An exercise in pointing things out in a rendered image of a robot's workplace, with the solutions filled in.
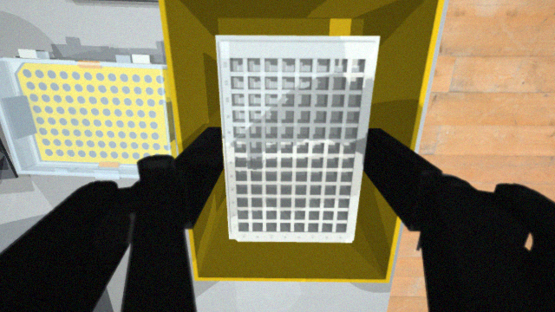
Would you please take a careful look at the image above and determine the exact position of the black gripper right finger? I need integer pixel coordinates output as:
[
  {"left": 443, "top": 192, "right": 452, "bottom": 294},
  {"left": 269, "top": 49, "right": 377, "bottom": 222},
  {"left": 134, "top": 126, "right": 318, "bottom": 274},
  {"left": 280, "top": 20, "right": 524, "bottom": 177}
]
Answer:
[{"left": 363, "top": 128, "right": 555, "bottom": 312}]

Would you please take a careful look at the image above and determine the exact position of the white assay plate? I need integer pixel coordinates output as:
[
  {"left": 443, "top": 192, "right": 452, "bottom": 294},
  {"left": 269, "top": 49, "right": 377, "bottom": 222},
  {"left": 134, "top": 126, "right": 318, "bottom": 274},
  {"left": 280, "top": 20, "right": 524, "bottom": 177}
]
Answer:
[{"left": 215, "top": 36, "right": 380, "bottom": 243}]

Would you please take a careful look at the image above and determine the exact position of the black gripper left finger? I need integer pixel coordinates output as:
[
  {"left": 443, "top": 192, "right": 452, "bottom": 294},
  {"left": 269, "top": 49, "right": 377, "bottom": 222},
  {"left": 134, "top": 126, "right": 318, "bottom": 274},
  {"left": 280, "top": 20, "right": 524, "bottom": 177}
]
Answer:
[{"left": 0, "top": 127, "right": 224, "bottom": 312}]

